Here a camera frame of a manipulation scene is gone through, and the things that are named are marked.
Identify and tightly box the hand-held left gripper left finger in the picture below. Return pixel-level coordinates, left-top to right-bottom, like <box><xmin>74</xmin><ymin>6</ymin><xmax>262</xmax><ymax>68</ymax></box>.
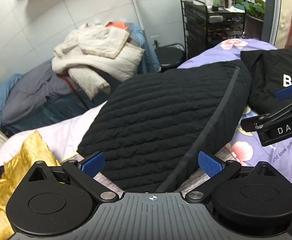
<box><xmin>28</xmin><ymin>151</ymin><xmax>119</xmax><ymax>202</ymax></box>

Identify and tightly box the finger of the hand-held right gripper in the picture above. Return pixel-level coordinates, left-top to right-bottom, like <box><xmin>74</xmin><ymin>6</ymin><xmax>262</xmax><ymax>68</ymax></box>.
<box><xmin>241</xmin><ymin>93</ymin><xmax>292</xmax><ymax>132</ymax></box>
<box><xmin>274</xmin><ymin>74</ymin><xmax>292</xmax><ymax>100</ymax></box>

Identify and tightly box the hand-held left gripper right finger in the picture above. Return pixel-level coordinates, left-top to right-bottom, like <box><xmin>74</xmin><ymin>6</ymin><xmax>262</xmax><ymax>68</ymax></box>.
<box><xmin>185</xmin><ymin>151</ymin><xmax>282</xmax><ymax>202</ymax></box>

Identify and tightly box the black quilted jacket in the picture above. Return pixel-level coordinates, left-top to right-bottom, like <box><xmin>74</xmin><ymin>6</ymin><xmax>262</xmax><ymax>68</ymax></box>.
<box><xmin>76</xmin><ymin>59</ymin><xmax>253</xmax><ymax>193</ymax></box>

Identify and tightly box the black sweatshirt with white print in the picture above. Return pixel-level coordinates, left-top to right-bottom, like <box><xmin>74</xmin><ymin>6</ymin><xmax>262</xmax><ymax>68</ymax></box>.
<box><xmin>240</xmin><ymin>48</ymin><xmax>292</xmax><ymax>117</ymax></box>

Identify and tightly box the purple floral bedsheet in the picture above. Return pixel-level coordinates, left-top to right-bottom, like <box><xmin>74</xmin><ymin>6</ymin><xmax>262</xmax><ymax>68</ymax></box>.
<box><xmin>177</xmin><ymin>38</ymin><xmax>292</xmax><ymax>198</ymax></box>

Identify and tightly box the blue quilt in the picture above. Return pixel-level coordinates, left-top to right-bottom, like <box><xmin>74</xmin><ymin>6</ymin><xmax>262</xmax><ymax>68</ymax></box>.
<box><xmin>0</xmin><ymin>22</ymin><xmax>161</xmax><ymax>136</ymax></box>

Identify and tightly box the gold shiny cloth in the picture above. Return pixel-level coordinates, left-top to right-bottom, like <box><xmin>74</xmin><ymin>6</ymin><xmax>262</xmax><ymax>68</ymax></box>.
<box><xmin>0</xmin><ymin>130</ymin><xmax>62</xmax><ymax>240</ymax></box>

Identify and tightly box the potted green plant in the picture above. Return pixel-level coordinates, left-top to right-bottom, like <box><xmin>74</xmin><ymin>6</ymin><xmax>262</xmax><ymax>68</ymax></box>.
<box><xmin>236</xmin><ymin>0</ymin><xmax>266</xmax><ymax>40</ymax></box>

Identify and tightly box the grey blanket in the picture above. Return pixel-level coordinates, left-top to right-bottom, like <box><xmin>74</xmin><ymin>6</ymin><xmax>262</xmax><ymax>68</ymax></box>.
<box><xmin>1</xmin><ymin>60</ymin><xmax>81</xmax><ymax>125</ymax></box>

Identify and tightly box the black round stool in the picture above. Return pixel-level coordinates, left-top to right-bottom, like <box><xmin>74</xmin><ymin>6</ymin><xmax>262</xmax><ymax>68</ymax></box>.
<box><xmin>155</xmin><ymin>44</ymin><xmax>186</xmax><ymax>72</ymax></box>

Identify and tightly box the cream puffer jacket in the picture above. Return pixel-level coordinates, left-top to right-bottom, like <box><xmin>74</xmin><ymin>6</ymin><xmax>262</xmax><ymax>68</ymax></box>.
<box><xmin>51</xmin><ymin>23</ymin><xmax>145</xmax><ymax>100</ymax></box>

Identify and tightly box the orange garment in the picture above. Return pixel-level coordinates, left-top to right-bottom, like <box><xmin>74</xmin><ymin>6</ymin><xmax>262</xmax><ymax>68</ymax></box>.
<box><xmin>105</xmin><ymin>21</ymin><xmax>128</xmax><ymax>31</ymax></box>

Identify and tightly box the white pole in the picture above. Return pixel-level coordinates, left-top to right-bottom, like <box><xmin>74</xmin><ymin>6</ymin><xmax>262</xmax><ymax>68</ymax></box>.
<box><xmin>125</xmin><ymin>0</ymin><xmax>147</xmax><ymax>38</ymax></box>

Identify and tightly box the grey door frame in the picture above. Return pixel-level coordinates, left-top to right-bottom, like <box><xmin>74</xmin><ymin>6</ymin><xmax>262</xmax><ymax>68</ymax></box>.
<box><xmin>261</xmin><ymin>0</ymin><xmax>285</xmax><ymax>46</ymax></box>

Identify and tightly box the black wire rack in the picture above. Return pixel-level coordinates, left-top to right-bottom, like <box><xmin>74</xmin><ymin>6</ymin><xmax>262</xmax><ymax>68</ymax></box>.
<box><xmin>180</xmin><ymin>0</ymin><xmax>247</xmax><ymax>61</ymax></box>

